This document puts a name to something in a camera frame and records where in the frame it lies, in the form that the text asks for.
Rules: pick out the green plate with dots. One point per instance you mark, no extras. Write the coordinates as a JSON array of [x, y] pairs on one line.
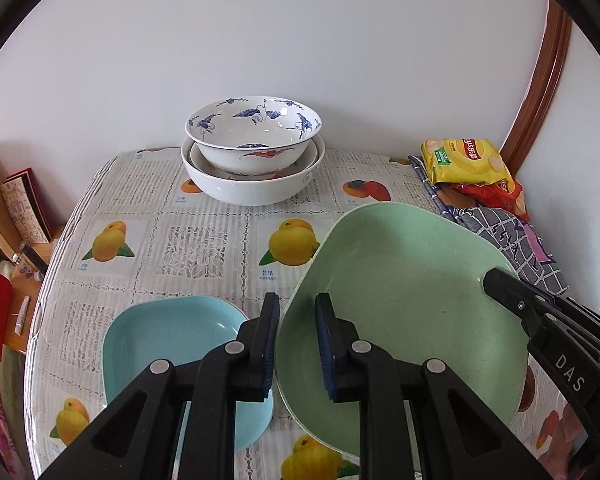
[[420, 280]]

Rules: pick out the red pattern white bowl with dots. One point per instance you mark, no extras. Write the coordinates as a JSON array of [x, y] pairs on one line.
[[307, 160]]

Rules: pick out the red chip packet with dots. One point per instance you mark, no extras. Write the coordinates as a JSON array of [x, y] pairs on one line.
[[505, 197]]

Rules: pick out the wooden side table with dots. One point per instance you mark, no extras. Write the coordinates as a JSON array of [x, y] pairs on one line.
[[35, 300]]

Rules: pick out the large plain white bowl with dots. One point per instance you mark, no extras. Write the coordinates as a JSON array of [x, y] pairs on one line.
[[250, 190]]

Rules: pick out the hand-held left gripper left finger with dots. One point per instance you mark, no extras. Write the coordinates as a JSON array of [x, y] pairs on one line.
[[271, 345]]

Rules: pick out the brown wooden door frame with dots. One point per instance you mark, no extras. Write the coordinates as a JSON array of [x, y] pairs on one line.
[[540, 105]]

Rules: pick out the grey checked cloth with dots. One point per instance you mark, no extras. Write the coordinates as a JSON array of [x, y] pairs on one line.
[[515, 240]]

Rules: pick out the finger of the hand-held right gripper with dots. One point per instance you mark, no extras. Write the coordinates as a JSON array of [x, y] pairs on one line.
[[510, 295]]

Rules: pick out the yellow chip packet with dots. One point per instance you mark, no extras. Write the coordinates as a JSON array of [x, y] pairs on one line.
[[462, 162]]

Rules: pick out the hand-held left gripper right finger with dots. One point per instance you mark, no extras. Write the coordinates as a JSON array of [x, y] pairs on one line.
[[324, 347]]

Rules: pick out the small white tube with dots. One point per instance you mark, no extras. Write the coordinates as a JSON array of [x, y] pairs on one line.
[[22, 315]]

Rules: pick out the doodle cover booklet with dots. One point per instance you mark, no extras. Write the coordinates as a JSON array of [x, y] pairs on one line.
[[27, 205]]

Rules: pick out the light blue plate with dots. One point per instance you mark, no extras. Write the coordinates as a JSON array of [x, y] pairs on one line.
[[170, 330]]

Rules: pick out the crane pattern white bowl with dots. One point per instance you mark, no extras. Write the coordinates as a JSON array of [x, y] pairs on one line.
[[255, 135]]

